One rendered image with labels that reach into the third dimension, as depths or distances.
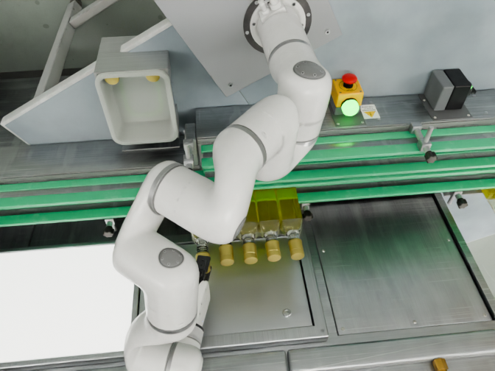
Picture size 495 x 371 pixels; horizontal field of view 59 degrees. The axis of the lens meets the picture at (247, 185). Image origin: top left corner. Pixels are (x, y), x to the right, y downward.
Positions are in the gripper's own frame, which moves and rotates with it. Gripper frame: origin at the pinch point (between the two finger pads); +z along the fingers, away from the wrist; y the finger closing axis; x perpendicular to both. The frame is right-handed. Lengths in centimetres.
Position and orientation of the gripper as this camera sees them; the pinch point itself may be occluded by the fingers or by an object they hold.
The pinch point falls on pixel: (202, 268)
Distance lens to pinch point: 107.0
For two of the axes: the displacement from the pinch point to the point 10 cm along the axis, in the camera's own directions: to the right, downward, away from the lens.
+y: 0.1, -6.6, -7.5
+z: 1.7, -7.4, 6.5
